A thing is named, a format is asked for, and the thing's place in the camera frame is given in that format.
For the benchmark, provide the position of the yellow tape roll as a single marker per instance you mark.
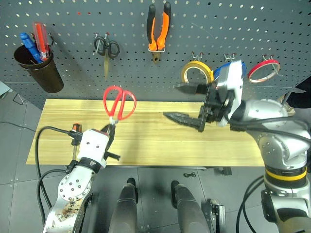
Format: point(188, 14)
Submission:
point(194, 64)

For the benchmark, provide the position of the dark brown metal cup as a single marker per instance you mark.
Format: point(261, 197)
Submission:
point(46, 77)

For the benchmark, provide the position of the red tape roll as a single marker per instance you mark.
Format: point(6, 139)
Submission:
point(261, 63)

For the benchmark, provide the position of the orange and black screwdriver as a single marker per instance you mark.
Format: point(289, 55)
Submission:
point(76, 126)

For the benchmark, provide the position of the black table leg foot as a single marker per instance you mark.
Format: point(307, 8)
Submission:
point(224, 170)

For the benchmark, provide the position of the black metal frame with caster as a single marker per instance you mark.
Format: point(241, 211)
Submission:
point(217, 216)

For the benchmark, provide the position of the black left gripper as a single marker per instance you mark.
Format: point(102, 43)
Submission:
point(111, 138)

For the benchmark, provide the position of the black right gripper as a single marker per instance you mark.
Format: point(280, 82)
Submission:
point(215, 106)

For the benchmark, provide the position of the blue tape roll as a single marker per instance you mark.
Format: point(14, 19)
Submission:
point(217, 72)

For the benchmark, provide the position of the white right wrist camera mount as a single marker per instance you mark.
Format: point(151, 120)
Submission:
point(233, 75)

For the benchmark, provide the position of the dark rounded shape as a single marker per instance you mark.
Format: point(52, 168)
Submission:
point(188, 208)
point(125, 208)

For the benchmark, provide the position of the grey perforated metal pegboard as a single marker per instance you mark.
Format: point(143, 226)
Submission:
point(170, 80)

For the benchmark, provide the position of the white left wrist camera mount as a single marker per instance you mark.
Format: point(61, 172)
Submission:
point(92, 145)

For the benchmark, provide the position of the person in dark clothing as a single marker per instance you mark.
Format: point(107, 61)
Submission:
point(302, 94)

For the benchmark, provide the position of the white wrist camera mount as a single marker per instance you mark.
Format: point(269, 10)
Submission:
point(92, 145)
point(233, 75)

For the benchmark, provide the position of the orange and black pliers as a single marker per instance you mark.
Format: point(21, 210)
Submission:
point(165, 26)

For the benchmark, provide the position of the silver pegboard hook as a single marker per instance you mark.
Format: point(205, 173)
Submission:
point(268, 57)
point(229, 57)
point(197, 57)
point(106, 36)

